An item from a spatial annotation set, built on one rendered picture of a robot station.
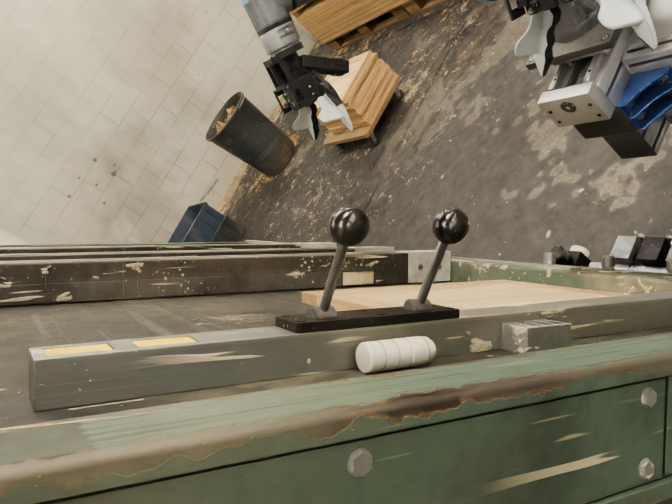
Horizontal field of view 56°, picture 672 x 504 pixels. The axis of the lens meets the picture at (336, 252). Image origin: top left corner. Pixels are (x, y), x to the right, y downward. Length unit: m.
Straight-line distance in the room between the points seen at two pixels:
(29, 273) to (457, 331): 0.73
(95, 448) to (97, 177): 5.87
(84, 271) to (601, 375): 0.90
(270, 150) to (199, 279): 4.30
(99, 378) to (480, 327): 0.40
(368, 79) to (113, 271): 3.38
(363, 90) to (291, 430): 4.06
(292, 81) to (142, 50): 5.16
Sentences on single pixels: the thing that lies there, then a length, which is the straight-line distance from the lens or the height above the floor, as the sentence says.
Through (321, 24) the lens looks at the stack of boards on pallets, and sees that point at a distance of 6.16.
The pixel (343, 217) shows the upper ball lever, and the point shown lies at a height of 1.55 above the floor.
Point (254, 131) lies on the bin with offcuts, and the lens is 5.40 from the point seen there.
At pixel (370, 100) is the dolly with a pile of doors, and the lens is 4.36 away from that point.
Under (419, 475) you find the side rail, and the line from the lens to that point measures 0.37.
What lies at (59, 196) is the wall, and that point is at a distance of 6.08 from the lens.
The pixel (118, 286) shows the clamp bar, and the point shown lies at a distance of 1.17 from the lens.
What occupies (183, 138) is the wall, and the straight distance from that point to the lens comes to 6.37.
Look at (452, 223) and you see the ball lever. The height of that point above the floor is 1.45.
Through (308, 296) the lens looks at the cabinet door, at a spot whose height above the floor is 1.30.
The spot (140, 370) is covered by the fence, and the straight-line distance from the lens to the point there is 0.54.
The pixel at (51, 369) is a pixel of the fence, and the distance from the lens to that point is 0.53.
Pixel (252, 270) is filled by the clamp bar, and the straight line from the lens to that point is 1.25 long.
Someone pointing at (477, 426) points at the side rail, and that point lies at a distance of 0.39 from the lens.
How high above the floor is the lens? 1.80
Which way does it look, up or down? 27 degrees down
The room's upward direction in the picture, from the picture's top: 55 degrees counter-clockwise
